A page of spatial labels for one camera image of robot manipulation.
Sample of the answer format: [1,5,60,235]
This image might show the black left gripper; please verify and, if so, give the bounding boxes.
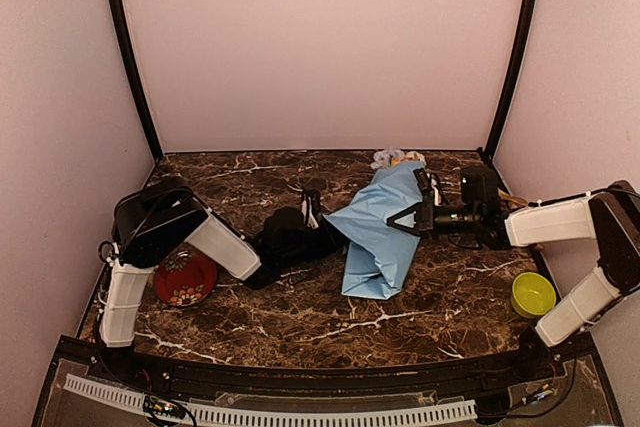
[279,215,358,270]

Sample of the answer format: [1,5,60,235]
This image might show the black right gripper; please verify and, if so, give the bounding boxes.
[389,197,481,240]

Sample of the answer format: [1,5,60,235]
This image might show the blue wrapping paper sheet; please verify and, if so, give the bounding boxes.
[327,161,425,300]

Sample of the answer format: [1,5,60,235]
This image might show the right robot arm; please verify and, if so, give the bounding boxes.
[386,166,639,347]

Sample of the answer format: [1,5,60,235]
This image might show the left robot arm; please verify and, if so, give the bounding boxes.
[98,178,347,383]

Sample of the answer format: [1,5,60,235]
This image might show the beige satin ribbon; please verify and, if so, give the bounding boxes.
[498,189,528,209]

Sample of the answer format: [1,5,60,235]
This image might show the yellow-green bowl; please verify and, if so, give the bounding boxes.
[510,272,557,319]

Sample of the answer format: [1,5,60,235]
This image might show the red floral plate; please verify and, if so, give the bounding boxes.
[153,246,218,308]

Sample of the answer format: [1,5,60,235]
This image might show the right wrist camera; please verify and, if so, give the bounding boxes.
[413,168,447,206]

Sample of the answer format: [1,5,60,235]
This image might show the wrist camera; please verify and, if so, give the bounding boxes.
[301,189,322,230]
[413,168,447,206]

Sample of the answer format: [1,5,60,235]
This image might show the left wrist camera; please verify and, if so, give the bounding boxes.
[301,189,322,230]

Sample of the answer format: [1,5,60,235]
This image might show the black right corner post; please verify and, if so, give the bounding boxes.
[477,0,536,165]

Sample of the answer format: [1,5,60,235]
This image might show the black corner post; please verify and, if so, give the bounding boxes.
[108,0,164,163]
[477,0,536,165]

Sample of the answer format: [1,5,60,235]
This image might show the black front frame rail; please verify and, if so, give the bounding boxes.
[54,336,590,399]

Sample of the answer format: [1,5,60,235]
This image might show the white slotted cable duct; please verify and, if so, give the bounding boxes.
[63,374,477,426]

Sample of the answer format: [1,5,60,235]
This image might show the black left corner post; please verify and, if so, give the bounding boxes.
[108,0,164,163]

